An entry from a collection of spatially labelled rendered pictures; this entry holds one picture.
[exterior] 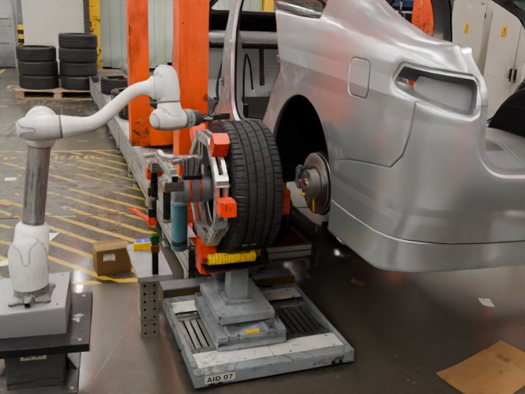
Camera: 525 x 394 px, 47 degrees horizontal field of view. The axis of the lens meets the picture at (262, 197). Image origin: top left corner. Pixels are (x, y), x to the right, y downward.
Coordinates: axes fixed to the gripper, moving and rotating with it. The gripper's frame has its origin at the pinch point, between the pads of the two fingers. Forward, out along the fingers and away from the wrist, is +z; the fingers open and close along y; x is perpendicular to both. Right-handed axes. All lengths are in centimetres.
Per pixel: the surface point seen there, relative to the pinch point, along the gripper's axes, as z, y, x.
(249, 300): 12, 6, -97
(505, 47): 539, -100, 54
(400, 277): 147, 13, -115
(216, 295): 4, -12, -97
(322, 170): 38, 32, -27
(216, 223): -21, 18, -47
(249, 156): -7.3, 26.1, -16.7
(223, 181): -18.9, 21.4, -27.5
